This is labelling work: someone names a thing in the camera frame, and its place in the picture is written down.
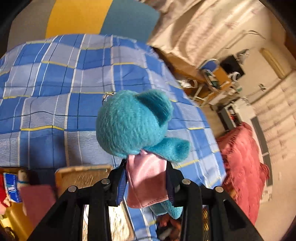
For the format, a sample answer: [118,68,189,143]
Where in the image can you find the teal plush toy pink scarf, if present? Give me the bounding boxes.
[96,89,190,219]

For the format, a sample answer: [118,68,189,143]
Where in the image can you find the red sock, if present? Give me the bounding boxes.
[0,174,11,208]

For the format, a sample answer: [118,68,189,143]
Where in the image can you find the silver embossed tissue box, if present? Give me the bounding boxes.
[55,165,135,240]

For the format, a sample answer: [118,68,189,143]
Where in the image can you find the pink red blanket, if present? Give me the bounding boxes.
[217,122,269,223]

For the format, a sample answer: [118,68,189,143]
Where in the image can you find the pink cardboard box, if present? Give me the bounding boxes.
[20,185,56,228]

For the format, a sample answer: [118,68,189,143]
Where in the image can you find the white rolled socks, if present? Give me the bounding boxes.
[17,170,30,189]

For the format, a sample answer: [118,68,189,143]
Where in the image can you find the wooden desk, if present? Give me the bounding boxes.
[154,48,233,106]

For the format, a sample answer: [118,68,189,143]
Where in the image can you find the gold tray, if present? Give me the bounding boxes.
[1,202,34,240]

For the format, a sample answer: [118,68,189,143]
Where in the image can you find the blue tissue pack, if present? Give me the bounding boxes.
[3,173,22,203]

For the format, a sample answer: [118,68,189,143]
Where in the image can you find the blue folding chair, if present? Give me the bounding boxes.
[199,59,220,72]

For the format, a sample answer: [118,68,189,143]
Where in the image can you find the blue plaid bed sheet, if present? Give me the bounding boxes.
[0,34,227,241]

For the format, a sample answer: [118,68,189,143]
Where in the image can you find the black monitor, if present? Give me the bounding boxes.
[220,55,245,76]

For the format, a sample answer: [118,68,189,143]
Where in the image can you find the beige patterned curtain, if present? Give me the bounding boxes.
[138,0,273,68]

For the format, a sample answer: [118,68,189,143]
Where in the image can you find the grey yellow blue headboard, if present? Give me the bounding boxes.
[2,1,159,50]

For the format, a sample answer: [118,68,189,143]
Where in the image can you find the wall air conditioner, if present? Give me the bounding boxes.
[259,48,286,79]

